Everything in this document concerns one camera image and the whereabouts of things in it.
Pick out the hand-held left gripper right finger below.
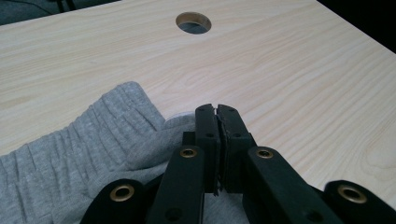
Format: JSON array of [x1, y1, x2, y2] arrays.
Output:
[[217, 104, 258, 194]]

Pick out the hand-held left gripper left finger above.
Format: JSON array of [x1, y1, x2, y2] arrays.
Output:
[[182, 104, 222, 196]]

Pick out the grey sweatpants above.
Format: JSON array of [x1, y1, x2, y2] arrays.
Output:
[[0, 81, 248, 224]]

